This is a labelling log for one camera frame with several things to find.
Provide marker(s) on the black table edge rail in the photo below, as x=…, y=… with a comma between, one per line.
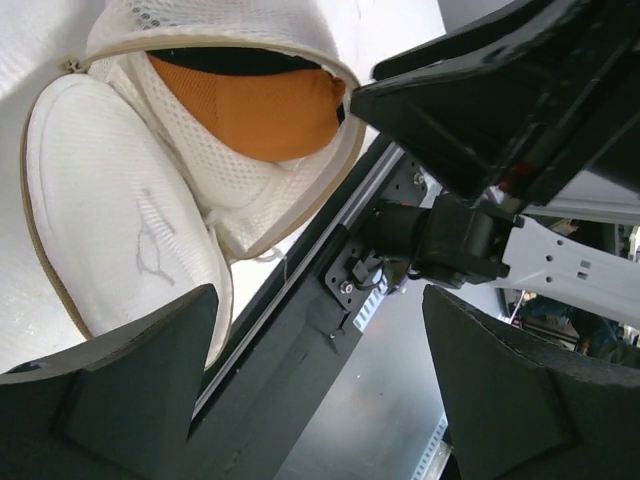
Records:
x=290, y=342

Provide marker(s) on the orange bra black trim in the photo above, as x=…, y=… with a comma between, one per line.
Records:
x=262, y=104

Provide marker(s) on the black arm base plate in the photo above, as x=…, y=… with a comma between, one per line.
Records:
x=379, y=236

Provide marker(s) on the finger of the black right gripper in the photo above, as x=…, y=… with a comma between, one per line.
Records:
x=525, y=98

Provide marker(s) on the metal front sheet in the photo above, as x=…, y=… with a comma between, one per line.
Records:
x=383, y=418

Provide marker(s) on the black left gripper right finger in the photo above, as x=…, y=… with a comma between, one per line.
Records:
x=519, y=407

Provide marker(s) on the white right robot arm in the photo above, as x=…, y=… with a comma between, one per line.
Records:
x=491, y=240

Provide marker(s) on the white mesh laundry bag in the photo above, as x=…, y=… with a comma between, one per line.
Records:
x=130, y=202

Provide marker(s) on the right white cable duct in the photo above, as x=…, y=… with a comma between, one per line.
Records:
x=370, y=307

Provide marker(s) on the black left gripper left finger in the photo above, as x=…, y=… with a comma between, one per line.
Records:
x=115, y=407

